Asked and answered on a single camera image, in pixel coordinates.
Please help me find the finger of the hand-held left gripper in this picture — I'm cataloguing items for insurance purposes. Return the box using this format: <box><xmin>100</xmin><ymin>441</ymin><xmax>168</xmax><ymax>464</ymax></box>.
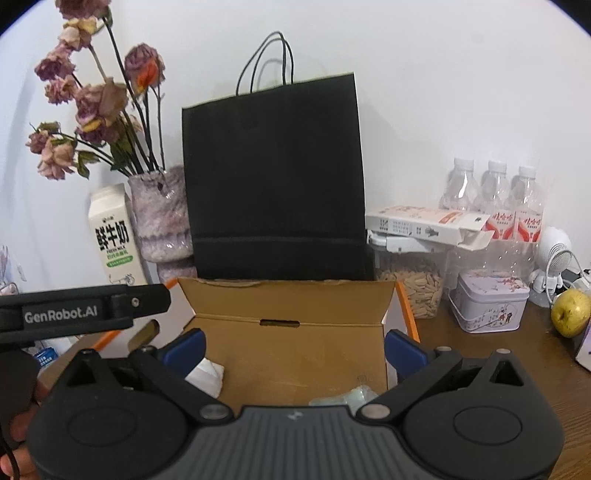
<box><xmin>110</xmin><ymin>283</ymin><xmax>172</xmax><ymax>325</ymax></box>

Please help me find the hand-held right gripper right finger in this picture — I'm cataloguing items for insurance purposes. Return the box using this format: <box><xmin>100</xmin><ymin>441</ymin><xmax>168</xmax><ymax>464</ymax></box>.
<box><xmin>358</xmin><ymin>329</ymin><xmax>539</xmax><ymax>423</ymax></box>

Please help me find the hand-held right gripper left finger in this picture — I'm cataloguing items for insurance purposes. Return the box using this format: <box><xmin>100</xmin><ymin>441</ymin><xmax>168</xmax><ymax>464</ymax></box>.
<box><xmin>53</xmin><ymin>329</ymin><xmax>232</xmax><ymax>422</ymax></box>

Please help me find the red cardboard box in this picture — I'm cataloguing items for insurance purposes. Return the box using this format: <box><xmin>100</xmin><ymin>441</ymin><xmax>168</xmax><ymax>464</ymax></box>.
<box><xmin>78</xmin><ymin>276</ymin><xmax>421</xmax><ymax>410</ymax></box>

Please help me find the person's left hand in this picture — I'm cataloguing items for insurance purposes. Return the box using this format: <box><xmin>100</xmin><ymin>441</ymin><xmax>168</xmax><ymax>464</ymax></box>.
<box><xmin>0</xmin><ymin>381</ymin><xmax>49</xmax><ymax>480</ymax></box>

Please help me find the white mouse in box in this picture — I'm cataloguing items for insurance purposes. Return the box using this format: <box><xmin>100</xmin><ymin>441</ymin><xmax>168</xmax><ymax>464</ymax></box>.
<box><xmin>185</xmin><ymin>357</ymin><xmax>226</xmax><ymax>398</ymax></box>

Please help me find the blue white packet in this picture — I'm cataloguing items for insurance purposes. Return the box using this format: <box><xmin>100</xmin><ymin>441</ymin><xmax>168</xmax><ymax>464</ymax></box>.
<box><xmin>34</xmin><ymin>342</ymin><xmax>61</xmax><ymax>371</ymax></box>

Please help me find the clear plastic wrapper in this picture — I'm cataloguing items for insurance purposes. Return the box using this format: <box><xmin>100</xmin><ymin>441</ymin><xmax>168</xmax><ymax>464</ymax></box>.
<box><xmin>308</xmin><ymin>385</ymin><xmax>382</xmax><ymax>409</ymax></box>

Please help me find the white green milk carton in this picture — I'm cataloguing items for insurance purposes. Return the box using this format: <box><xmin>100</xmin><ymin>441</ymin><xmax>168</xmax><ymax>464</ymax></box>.
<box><xmin>89</xmin><ymin>183</ymin><xmax>149</xmax><ymax>287</ymax></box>

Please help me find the clear jar of seeds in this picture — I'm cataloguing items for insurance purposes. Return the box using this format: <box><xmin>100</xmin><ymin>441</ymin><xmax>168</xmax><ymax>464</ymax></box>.
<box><xmin>367</xmin><ymin>231</ymin><xmax>452</xmax><ymax>320</ymax></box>

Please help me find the mottled purple vase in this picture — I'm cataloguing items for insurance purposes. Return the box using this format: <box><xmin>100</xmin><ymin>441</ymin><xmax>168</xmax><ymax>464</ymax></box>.
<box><xmin>127</xmin><ymin>165</ymin><xmax>197</xmax><ymax>283</ymax></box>

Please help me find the printed white tin box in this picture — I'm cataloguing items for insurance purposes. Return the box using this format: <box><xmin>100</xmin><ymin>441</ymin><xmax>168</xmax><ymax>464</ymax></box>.
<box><xmin>449</xmin><ymin>271</ymin><xmax>530</xmax><ymax>334</ymax></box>

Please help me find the white orange paper carton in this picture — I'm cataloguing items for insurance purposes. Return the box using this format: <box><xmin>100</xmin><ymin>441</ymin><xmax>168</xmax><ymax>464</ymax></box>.
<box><xmin>365</xmin><ymin>205</ymin><xmax>495</xmax><ymax>252</ymax></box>

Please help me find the green apple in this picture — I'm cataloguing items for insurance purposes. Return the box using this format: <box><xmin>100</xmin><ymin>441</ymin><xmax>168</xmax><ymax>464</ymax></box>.
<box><xmin>551</xmin><ymin>290</ymin><xmax>591</xmax><ymax>337</ymax></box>

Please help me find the black paper bag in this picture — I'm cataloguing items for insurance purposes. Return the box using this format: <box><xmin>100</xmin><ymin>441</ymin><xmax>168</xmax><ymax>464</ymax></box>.
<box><xmin>181</xmin><ymin>31</ymin><xmax>376</xmax><ymax>281</ymax></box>

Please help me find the clear water bottle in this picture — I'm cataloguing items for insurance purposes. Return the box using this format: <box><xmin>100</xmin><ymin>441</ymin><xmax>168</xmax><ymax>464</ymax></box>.
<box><xmin>438</xmin><ymin>157</ymin><xmax>483</xmax><ymax>278</ymax></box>
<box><xmin>478</xmin><ymin>160</ymin><xmax>513</xmax><ymax>278</ymax></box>
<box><xmin>508</xmin><ymin>165</ymin><xmax>546</xmax><ymax>289</ymax></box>

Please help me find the white robot-shaped desk fan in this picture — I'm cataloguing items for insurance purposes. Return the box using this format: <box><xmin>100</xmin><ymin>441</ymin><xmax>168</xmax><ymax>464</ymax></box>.
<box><xmin>529</xmin><ymin>226</ymin><xmax>573</xmax><ymax>306</ymax></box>

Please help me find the dried pink rose bouquet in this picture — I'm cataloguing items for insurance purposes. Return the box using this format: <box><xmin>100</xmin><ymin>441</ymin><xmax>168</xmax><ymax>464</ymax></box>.
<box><xmin>25</xmin><ymin>0</ymin><xmax>167</xmax><ymax>181</ymax></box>

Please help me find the white cable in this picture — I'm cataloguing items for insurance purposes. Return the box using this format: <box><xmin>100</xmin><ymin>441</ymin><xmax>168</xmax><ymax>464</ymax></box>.
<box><xmin>544</xmin><ymin>251</ymin><xmax>591</xmax><ymax>308</ymax></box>

